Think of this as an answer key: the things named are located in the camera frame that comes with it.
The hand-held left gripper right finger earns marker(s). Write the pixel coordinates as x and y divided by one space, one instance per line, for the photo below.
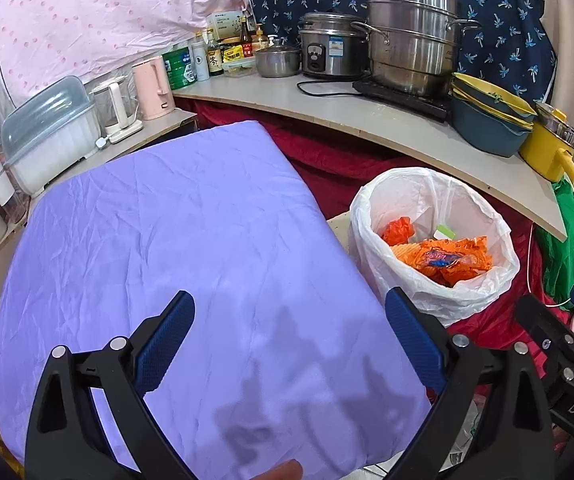
414 345

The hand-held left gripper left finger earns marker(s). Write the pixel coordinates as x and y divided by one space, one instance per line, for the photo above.
164 345

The orange snack wrapper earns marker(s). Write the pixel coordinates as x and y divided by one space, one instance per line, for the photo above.
452 260

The large orange foam net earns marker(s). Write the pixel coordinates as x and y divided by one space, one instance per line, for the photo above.
404 251

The orange plastic bag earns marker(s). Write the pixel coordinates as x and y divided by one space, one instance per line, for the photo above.
398 230

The green paper box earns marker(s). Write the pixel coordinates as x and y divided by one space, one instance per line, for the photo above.
445 232

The bin with white bag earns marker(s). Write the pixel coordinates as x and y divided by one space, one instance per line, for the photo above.
467 200

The person's left hand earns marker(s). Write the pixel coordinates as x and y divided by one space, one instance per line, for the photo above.
277 471

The green cloth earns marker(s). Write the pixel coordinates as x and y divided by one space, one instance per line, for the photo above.
567 245

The purple tablecloth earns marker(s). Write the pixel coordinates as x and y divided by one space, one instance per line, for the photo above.
192 240

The yellow electric pot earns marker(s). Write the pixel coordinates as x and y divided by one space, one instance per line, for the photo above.
542 152

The blue plastic basin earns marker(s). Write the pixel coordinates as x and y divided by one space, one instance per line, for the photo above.
487 135

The red cloth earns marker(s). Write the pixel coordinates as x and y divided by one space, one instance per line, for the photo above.
327 160

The white power plug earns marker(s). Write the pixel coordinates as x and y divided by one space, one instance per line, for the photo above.
102 142

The beige side table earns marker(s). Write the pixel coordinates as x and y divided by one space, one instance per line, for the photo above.
167 127

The yellow plastic basin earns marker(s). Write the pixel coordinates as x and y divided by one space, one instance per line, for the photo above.
492 100

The white dish rack grey lid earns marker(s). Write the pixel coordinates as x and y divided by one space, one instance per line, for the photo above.
47 140

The curved beige counter board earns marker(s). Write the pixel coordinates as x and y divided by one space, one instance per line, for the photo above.
342 115

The black induction cooker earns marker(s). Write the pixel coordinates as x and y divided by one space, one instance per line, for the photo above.
407 102

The glass electric kettle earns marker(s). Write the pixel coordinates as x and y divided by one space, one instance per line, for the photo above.
114 107

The pink electric kettle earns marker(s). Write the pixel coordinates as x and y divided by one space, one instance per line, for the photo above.
152 90

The green tin can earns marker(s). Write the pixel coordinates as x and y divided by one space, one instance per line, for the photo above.
178 70

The navy floral cloth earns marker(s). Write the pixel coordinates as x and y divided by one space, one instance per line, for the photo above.
507 35

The white thermos bottle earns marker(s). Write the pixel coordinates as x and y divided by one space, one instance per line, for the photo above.
200 62

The clear food container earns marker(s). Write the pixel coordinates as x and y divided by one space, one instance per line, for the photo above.
238 68

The dark soy sauce bottle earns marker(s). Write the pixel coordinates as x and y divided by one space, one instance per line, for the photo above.
215 60

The large steel steamer pot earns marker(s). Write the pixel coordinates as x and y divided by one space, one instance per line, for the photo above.
412 45

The small steel pot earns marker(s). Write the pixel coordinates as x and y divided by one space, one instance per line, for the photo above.
278 62

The steel rice cooker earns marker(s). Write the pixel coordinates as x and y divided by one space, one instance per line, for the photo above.
332 50

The tall dark sauce bottle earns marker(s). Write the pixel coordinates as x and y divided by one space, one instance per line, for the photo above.
246 40

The yellow pump bottle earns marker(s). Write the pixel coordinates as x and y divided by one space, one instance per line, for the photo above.
261 41

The white green carton box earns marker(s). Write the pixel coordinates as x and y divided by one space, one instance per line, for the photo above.
224 25

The pink dotted quilt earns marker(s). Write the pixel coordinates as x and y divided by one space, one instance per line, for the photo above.
107 15

